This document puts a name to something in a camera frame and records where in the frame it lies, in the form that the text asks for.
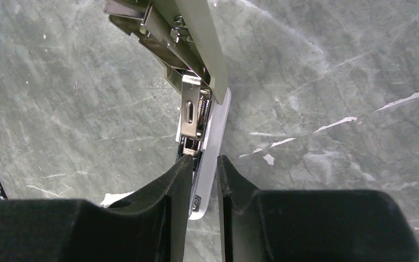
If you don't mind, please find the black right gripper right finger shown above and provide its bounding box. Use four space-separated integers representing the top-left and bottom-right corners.
217 156 419 261

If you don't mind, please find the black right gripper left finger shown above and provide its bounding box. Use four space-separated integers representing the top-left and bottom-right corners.
0 156 193 261

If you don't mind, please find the small beige white stapler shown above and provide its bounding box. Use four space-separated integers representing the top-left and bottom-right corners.
104 0 231 220

